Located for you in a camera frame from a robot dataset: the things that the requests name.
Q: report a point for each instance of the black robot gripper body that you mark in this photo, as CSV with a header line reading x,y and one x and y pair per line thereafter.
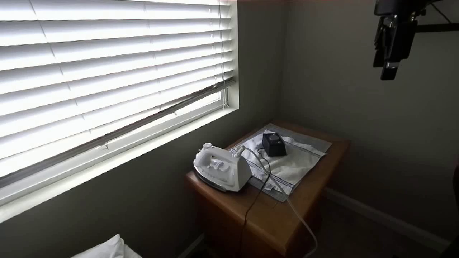
x,y
393,40

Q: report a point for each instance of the black digital alarm clock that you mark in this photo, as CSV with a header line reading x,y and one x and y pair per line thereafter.
x,y
274,145

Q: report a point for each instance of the white striped towel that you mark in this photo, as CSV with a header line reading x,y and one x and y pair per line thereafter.
x,y
291,159

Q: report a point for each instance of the grey woven placemat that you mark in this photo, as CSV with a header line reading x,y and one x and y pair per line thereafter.
x,y
287,188

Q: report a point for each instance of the white clothes iron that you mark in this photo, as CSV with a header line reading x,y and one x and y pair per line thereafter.
x,y
221,169

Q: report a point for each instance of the wooden side table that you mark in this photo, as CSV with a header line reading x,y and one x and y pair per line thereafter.
x,y
255,225

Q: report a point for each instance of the white window blinds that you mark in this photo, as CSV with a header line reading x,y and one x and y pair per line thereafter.
x,y
73,70

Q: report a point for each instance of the white pillow corner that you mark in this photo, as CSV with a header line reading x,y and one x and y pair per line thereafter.
x,y
114,246

